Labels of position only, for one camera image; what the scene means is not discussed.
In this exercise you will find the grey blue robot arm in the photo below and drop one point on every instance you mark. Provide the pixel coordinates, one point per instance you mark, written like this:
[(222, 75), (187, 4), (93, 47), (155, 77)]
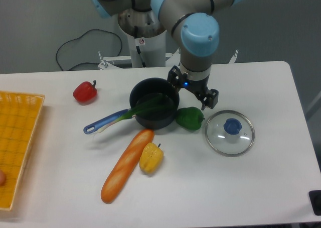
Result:
[(167, 11)]

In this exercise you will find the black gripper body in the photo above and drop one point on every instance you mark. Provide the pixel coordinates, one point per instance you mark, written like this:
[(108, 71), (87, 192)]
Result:
[(194, 82)]

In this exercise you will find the dark blue saucepan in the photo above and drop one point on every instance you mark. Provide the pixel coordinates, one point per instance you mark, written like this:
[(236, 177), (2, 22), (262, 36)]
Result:
[(144, 87)]

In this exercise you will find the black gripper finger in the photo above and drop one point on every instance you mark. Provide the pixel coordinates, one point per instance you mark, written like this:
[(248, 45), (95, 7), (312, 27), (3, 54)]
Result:
[(174, 77), (208, 98)]

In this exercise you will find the glass pot lid blue knob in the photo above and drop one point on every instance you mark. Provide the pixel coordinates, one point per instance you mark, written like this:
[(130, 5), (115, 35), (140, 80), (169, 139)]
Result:
[(229, 133)]

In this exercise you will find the yellow bell pepper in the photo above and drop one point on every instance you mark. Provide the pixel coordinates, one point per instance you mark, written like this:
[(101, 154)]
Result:
[(151, 158)]

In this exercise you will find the orange baguette bread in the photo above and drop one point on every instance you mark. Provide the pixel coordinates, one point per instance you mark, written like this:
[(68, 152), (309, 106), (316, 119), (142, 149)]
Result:
[(124, 167)]

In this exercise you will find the red bell pepper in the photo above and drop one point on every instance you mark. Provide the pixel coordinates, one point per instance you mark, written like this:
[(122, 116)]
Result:
[(85, 92)]

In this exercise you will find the green bell pepper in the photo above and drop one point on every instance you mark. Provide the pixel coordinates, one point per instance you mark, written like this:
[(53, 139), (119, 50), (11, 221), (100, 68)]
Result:
[(190, 118)]

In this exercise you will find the black device at table corner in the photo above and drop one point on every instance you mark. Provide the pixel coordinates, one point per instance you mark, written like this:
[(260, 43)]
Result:
[(315, 199)]

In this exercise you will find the yellow woven basket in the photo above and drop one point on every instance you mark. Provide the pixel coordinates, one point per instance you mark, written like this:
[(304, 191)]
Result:
[(19, 117)]

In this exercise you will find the green spring onion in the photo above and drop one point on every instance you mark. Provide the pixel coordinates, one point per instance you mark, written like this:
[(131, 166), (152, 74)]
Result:
[(151, 107)]

